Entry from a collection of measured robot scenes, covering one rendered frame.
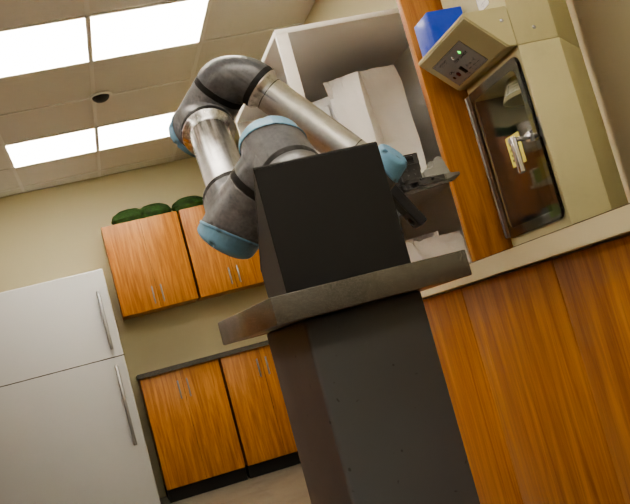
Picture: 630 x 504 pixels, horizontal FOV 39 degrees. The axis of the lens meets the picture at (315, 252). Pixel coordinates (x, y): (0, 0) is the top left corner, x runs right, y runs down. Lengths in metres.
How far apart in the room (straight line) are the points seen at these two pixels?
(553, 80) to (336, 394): 1.14
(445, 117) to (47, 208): 5.44
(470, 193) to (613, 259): 0.99
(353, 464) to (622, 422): 0.53
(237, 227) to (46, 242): 6.00
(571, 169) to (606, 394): 0.68
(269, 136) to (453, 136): 1.02
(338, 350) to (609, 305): 0.49
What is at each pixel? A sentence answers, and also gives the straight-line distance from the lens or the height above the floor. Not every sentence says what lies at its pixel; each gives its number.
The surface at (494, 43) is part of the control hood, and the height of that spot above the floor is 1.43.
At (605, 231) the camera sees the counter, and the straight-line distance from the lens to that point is 1.47.
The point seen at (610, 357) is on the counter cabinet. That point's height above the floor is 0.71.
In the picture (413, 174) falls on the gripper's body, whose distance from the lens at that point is 2.05.
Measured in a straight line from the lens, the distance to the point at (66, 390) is 6.74.
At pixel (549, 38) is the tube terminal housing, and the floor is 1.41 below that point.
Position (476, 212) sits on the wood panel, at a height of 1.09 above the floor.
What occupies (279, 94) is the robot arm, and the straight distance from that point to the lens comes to 1.90.
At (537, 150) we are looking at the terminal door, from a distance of 2.19.
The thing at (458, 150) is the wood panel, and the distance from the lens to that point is 2.48.
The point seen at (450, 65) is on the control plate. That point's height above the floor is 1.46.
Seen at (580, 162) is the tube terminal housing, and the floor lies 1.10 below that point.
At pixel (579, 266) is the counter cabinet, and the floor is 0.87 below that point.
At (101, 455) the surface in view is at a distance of 6.75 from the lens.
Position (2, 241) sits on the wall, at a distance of 7.57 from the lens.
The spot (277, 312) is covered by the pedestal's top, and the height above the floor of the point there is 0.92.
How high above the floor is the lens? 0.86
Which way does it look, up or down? 6 degrees up
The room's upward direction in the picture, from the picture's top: 15 degrees counter-clockwise
